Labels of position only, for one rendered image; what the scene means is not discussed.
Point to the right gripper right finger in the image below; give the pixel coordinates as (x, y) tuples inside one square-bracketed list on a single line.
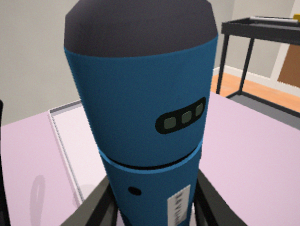
[(209, 203)]

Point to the shallow light grey rectangular tray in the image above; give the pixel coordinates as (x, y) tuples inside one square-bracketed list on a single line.
[(78, 147)]

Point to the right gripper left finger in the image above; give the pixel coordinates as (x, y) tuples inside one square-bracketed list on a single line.
[(101, 202)]

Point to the white l-shaped bracket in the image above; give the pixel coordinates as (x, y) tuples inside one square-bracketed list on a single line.
[(192, 223)]

